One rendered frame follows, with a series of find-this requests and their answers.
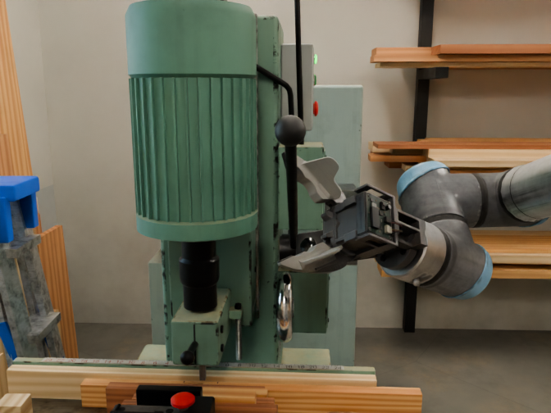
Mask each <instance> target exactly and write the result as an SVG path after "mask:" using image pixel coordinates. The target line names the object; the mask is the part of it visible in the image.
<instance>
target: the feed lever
mask: <svg viewBox="0 0 551 413"><path fill-rule="evenodd" d="M305 134H306V127H305V124H304V123H303V121H302V120H301V119H300V118H299V117H297V116H292V115H288V116H283V117H282V118H280V119H279V120H278V122H277V123H276V125H275V136H276V138H277V140H278V141H279V142H280V143H281V144H283V145H284V146H285V164H286V180H287V196H288V212H289V234H282V235H281V236H280V260H282V259H284V258H286V257H288V256H295V255H296V237H297V235H298V181H297V145H298V144H300V143H301V142H302V141H303V139H304V137H305Z"/></svg>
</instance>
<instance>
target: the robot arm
mask: <svg viewBox="0 0 551 413"><path fill-rule="evenodd" d="M338 170H339V164H338V163H337V161H336V160H335V159H334V158H332V157H323V158H320V159H316V160H313V161H305V160H303V159H302V158H300V157H298V156H297V181H298V182H299V183H300V184H302V185H303V186H304V187H305V188H306V190H307V191H308V194H309V197H310V198H311V199H312V200H313V201H314V202H315V203H326V205H327V206H328V207H329V209H327V210H326V211H325V213H323V214H321V218H322V219H323V230H317V231H312V232H307V233H301V234H298V235H297V237H296V255H295V256H288V257H286V258H284V259H282V260H280V261H277V264H278V266H279V267H282V268H285V269H286V270H292V271H295V272H303V273H310V274H329V273H332V272H334V271H337V270H340V269H342V268H344V267H345V266H346V265H347V263H349V262H350V261H357V260H364V259H370V258H375V259H376V261H377V263H378V264H379V265H380V268H381V269H382V270H383V271H384V272H385V273H386V274H387V275H389V276H391V277H393V278H396V279H400V280H402V281H404V282H407V283H410V284H413V285H414V286H419V287H422V288H425V289H428V290H430V291H433V292H436V293H440V294H441V295H442V296H444V297H447V298H455V299H459V300H466V299H470V298H473V297H475V296H477V295H478V294H480V293H481V292H482V291H483V290H484V289H485V288H486V286H487V285H488V283H489V281H490V279H491V276H492V273H493V262H492V259H491V257H490V255H489V253H488V252H487V251H486V250H485V249H484V248H483V247H482V246H481V245H480V244H477V243H474V241H473V238H472V236H471V232H470V230H469V228H484V227H512V226H518V227H524V228H525V227H531V226H535V225H540V224H542V223H544V222H545V221H546V220H547V219H548V218H549V217H551V154H550V155H548V156H546V157H542V158H540V159H538V160H536V161H533V162H531V163H528V164H526V165H520V166H516V167H514V168H512V169H510V170H506V171H504V172H499V173H459V174H450V170H449V168H448V167H447V166H446V165H445V164H444V163H441V162H438V161H426V162H422V163H420V164H417V165H415V166H413V167H411V168H410V169H408V170H407V171H405V172H404V173H403V174H402V176H401V177H400V178H399V180H398V183H397V192H398V204H399V205H400V206H401V208H402V210H399V209H397V208H396V206H395V196H393V195H391V194H389V193H387V192H385V191H383V190H381V189H378V188H376V187H374V186H372V185H370V184H368V183H366V184H364V185H362V186H360V187H358V188H355V189H354V192H355V193H358V194H357V195H353V196H352V197H349V198H347V199H346V197H345V195H344V193H343V192H342V191H341V188H340V187H339V185H338V184H337V183H336V182H335V175H336V174H337V172H338ZM370 189H372V190H374V191H376V192H378V193H381V194H383V195H381V196H379V197H377V196H375V195H373V194H371V193H368V192H367V191H368V190H370Z"/></svg>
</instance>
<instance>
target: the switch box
mask: <svg viewBox="0 0 551 413"><path fill-rule="evenodd" d="M301 44H302V75H303V123H304V124H305V127H306V130H308V131H310V130H312V127H313V84H314V47H313V44H311V43H301ZM281 79H282V80H284V81H285V82H287V83H288V84H289V85H290V87H291V88H292V90H293V94H294V115H295V116H298V99H297V71H296V43H283V44H281ZM288 115H289V106H288V94H287V91H286V89H285V88H284V87H282V86H281V118H282V117H283V116H288Z"/></svg>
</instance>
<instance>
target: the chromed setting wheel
mask: <svg viewBox="0 0 551 413"><path fill-rule="evenodd" d="M293 282H294V277H293V276H292V275H291V274H290V273H289V272H283V273H281V274H280V275H279V277H278V280H277V292H276V335H277V338H278V339H279V340H280V341H281V342H283V343H287V342H289V341H290V340H291V338H292V337H293V322H292V318H294V297H293Z"/></svg>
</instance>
